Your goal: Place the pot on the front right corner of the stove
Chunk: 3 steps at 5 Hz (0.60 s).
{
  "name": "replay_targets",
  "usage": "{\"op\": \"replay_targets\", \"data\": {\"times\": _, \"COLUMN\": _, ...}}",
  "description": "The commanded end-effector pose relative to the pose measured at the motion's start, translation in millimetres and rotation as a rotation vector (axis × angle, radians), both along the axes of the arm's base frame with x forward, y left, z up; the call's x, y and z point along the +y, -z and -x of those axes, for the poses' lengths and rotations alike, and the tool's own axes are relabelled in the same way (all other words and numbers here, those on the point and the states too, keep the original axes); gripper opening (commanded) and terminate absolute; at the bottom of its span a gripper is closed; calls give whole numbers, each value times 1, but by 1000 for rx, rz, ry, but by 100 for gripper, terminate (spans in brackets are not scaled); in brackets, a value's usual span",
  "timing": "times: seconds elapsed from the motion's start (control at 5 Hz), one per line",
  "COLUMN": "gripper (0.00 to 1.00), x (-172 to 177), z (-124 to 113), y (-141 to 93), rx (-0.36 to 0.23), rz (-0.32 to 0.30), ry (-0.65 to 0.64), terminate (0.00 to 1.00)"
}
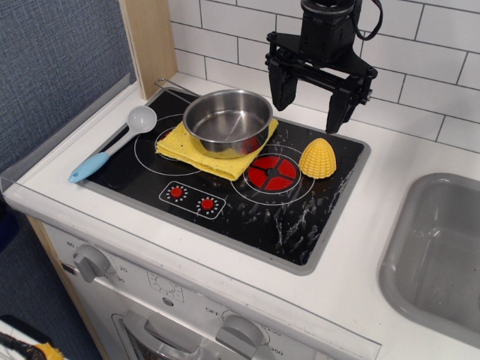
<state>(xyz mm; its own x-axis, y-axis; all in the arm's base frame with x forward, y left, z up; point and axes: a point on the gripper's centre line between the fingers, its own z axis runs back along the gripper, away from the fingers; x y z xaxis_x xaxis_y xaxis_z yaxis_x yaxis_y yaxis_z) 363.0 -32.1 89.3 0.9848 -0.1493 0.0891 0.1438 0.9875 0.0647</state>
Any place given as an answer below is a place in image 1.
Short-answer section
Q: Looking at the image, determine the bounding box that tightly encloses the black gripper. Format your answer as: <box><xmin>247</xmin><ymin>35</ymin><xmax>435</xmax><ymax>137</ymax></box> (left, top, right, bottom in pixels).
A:
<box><xmin>265</xmin><ymin>1</ymin><xmax>378</xmax><ymax>134</ymax></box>

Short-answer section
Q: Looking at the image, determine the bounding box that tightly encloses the black toy stove top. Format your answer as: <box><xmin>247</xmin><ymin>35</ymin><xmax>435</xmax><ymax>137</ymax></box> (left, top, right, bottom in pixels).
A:
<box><xmin>81</xmin><ymin>90</ymin><xmax>371</xmax><ymax>275</ymax></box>

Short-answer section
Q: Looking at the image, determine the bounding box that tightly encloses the grey left oven knob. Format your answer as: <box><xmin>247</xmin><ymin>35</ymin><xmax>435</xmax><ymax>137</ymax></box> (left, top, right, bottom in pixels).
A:
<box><xmin>73</xmin><ymin>244</ymin><xmax>110</xmax><ymax>284</ymax></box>

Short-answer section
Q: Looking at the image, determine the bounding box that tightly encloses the stainless steel pot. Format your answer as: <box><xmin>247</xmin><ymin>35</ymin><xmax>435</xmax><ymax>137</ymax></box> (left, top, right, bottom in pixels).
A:
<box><xmin>155</xmin><ymin>79</ymin><xmax>273</xmax><ymax>154</ymax></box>

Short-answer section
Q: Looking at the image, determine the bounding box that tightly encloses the grey oven knob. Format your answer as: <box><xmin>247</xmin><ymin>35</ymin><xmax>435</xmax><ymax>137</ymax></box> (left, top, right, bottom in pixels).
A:
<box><xmin>215</xmin><ymin>315</ymin><xmax>265</xmax><ymax>359</ymax></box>
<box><xmin>73</xmin><ymin>244</ymin><xmax>110</xmax><ymax>284</ymax></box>

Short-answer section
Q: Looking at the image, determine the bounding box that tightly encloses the grey right oven knob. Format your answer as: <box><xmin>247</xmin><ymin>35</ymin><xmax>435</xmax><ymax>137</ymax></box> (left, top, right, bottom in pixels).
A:
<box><xmin>215</xmin><ymin>315</ymin><xmax>265</xmax><ymax>359</ymax></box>

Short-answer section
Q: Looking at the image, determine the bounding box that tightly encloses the yellow black object at corner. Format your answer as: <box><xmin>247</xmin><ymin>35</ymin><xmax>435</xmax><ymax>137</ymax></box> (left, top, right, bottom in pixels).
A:
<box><xmin>1</xmin><ymin>315</ymin><xmax>65</xmax><ymax>359</ymax></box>

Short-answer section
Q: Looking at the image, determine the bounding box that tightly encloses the light wooden post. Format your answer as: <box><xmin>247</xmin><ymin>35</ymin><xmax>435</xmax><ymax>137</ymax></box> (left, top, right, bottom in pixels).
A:
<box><xmin>118</xmin><ymin>0</ymin><xmax>178</xmax><ymax>101</ymax></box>

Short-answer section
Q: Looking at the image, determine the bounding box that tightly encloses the red left stove knob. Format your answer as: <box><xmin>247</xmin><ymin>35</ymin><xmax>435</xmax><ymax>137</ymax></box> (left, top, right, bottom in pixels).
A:
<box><xmin>169</xmin><ymin>186</ymin><xmax>184</xmax><ymax>200</ymax></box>

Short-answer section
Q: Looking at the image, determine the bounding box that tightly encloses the yellow toy corn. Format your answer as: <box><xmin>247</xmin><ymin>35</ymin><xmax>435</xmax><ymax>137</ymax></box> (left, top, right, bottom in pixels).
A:
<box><xmin>298</xmin><ymin>138</ymin><xmax>337</xmax><ymax>179</ymax></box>

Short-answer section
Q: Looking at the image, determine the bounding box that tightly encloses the red stove knob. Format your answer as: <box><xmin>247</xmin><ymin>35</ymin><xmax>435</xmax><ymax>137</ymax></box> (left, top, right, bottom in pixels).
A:
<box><xmin>169</xmin><ymin>186</ymin><xmax>184</xmax><ymax>200</ymax></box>
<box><xmin>200</xmin><ymin>198</ymin><xmax>215</xmax><ymax>212</ymax></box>

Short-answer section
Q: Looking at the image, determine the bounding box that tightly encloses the grey sink basin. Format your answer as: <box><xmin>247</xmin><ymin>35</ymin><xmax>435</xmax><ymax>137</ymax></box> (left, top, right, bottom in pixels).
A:
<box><xmin>379</xmin><ymin>173</ymin><xmax>479</xmax><ymax>347</ymax></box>

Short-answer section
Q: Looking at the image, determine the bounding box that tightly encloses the white toy oven front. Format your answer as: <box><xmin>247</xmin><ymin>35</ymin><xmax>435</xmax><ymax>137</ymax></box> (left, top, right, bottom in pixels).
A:
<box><xmin>45</xmin><ymin>225</ymin><xmax>380</xmax><ymax>359</ymax></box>

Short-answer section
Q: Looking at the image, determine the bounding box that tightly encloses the red right stove knob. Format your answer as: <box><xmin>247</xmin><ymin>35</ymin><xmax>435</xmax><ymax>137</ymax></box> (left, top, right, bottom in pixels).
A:
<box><xmin>200</xmin><ymin>198</ymin><xmax>215</xmax><ymax>212</ymax></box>

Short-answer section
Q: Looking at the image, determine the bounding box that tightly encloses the yellow folded cloth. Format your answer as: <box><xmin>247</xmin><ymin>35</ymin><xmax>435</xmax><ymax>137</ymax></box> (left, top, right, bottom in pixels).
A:
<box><xmin>156</xmin><ymin>119</ymin><xmax>279</xmax><ymax>182</ymax></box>

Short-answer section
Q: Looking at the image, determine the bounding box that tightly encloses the white spoon blue handle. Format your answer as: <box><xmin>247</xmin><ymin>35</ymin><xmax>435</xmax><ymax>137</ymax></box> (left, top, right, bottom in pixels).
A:
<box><xmin>68</xmin><ymin>106</ymin><xmax>157</xmax><ymax>183</ymax></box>

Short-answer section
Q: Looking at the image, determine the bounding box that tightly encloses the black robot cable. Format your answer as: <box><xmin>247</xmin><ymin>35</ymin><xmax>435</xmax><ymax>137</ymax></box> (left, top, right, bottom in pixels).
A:
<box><xmin>350</xmin><ymin>0</ymin><xmax>384</xmax><ymax>41</ymax></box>

